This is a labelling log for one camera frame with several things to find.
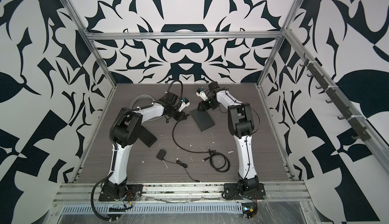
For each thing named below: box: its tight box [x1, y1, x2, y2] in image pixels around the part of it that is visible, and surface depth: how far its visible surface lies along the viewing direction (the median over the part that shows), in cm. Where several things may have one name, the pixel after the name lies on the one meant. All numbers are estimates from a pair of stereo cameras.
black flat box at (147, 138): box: [137, 125, 158, 148], surface depth 91 cm
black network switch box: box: [189, 108, 216, 132], surface depth 104 cm
